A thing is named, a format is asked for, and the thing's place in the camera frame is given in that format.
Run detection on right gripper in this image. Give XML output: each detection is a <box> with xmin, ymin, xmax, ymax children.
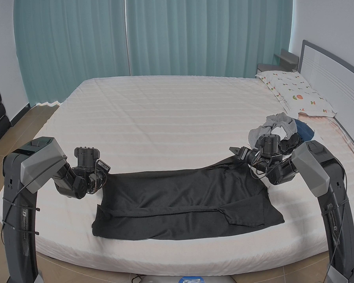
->
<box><xmin>238</xmin><ymin>147</ymin><xmax>260</xmax><ymax>165</ymax></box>

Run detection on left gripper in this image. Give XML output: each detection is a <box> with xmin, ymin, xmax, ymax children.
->
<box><xmin>88</xmin><ymin>170</ymin><xmax>108</xmax><ymax>192</ymax></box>

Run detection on black T-shirt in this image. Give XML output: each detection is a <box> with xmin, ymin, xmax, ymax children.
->
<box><xmin>91</xmin><ymin>155</ymin><xmax>285</xmax><ymax>240</ymax></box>

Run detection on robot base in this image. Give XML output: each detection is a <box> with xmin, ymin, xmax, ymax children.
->
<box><xmin>137</xmin><ymin>274</ymin><xmax>235</xmax><ymax>283</ymax></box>

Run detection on pile of clothes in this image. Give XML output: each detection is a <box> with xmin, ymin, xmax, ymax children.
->
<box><xmin>248</xmin><ymin>113</ymin><xmax>316</xmax><ymax>155</ymax></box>

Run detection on bed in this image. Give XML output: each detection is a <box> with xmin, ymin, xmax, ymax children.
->
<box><xmin>0</xmin><ymin>40</ymin><xmax>354</xmax><ymax>276</ymax></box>

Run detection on white printed pillow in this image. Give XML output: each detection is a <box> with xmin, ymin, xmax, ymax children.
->
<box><xmin>255</xmin><ymin>70</ymin><xmax>337</xmax><ymax>119</ymax></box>

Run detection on grey bedside table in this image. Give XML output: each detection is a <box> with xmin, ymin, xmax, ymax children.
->
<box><xmin>257</xmin><ymin>49</ymin><xmax>299</xmax><ymax>74</ymax></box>

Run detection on blue-green curtain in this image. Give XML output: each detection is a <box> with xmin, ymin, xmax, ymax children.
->
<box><xmin>14</xmin><ymin>0</ymin><xmax>132</xmax><ymax>107</ymax></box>
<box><xmin>125</xmin><ymin>0</ymin><xmax>294</xmax><ymax>78</ymax></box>

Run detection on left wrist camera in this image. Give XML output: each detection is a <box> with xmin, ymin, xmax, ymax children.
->
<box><xmin>95</xmin><ymin>159</ymin><xmax>111</xmax><ymax>173</ymax></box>

